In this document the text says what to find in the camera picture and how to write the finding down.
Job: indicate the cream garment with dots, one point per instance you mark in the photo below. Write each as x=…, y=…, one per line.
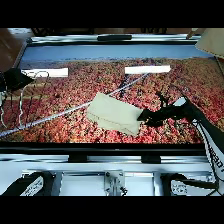
x=113, y=114

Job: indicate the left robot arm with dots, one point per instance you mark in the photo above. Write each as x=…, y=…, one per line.
x=20, y=186

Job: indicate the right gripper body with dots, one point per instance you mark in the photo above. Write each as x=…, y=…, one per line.
x=161, y=115

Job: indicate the beige garment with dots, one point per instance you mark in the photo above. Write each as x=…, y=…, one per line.
x=213, y=41

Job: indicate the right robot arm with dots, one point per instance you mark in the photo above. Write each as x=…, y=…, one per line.
x=213, y=140

